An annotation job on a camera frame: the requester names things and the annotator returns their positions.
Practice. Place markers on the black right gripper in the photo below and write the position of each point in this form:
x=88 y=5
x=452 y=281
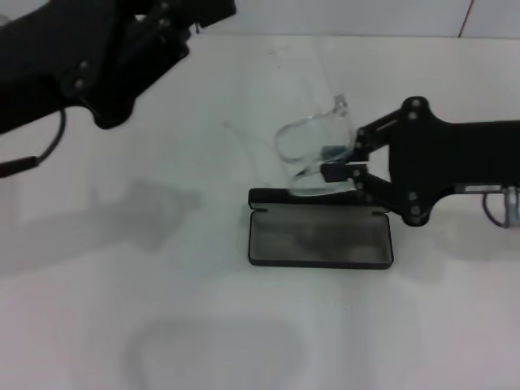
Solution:
x=455 y=154

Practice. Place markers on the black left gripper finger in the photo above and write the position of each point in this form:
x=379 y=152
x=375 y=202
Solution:
x=191 y=12

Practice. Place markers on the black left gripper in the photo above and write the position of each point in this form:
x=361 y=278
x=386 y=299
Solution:
x=44 y=61

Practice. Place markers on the clear white-framed glasses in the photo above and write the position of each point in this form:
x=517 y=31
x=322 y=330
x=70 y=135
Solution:
x=313 y=122

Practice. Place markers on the black glasses case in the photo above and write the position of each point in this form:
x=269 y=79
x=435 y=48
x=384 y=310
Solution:
x=317 y=239

